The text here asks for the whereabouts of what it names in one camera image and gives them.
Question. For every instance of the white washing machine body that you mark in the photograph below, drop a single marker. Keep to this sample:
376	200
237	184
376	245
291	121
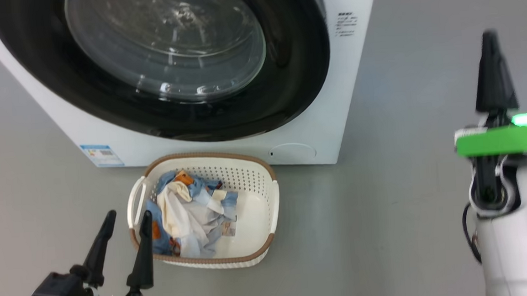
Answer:
335	130

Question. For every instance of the cream basket brown rim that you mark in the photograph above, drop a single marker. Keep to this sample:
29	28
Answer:
253	212

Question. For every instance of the blue energy label sticker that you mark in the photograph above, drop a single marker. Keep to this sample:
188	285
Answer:
103	155

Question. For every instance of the light grey garment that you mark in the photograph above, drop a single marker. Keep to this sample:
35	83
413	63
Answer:
195	230

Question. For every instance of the round filter cover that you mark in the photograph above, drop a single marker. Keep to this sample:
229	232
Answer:
293	153

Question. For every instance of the paper label inside basket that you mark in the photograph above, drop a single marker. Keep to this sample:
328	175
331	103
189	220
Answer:
229	228

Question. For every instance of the black rimmed glass door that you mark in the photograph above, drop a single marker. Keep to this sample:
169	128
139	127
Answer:
286	73

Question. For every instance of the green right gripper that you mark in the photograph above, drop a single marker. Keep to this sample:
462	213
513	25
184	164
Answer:
505	141

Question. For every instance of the cream white garment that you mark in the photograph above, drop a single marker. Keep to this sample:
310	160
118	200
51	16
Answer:
171	208

